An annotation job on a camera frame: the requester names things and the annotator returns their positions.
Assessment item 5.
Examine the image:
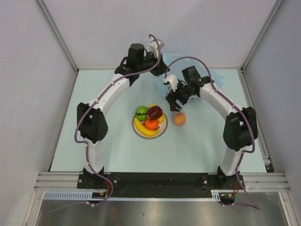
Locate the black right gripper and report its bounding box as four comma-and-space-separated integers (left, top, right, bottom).
166, 79, 195, 112

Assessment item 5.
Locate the light blue cartoon plastic bag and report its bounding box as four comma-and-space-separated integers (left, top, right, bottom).
163, 53, 224, 88

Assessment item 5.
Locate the pink fake peach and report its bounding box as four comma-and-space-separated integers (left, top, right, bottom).
173, 112, 186, 126

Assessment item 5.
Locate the dark red fake apple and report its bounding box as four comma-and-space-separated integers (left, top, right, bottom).
147, 105, 163, 120

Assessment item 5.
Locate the orange fake fruit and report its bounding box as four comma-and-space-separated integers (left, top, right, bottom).
144, 119, 159, 130

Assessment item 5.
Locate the green fake watermelon ball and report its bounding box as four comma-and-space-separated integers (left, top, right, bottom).
135, 105, 149, 121

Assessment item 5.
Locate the yellow fake banana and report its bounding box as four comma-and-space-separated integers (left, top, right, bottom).
133, 117, 160, 137

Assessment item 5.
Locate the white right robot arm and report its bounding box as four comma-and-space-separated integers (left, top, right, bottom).
163, 66, 258, 189

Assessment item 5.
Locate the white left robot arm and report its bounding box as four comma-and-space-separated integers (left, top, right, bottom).
75, 40, 167, 188

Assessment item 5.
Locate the round white printed plate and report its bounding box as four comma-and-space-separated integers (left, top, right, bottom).
132, 113, 168, 139

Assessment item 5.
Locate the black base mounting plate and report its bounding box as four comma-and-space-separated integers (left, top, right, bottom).
77, 171, 245, 198

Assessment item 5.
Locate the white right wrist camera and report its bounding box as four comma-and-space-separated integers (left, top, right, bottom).
163, 74, 179, 92

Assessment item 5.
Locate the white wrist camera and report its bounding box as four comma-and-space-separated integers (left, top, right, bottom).
163, 74, 179, 92
149, 38, 164, 59

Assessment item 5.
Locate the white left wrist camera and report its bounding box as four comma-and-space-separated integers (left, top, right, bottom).
149, 38, 164, 59

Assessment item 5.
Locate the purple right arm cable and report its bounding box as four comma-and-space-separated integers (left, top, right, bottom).
163, 56, 261, 210

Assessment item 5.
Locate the light blue cable duct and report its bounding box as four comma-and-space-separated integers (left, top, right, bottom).
44, 191, 221, 202

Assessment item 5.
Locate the aluminium frame rail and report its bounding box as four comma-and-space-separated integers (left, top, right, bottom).
34, 172, 290, 191

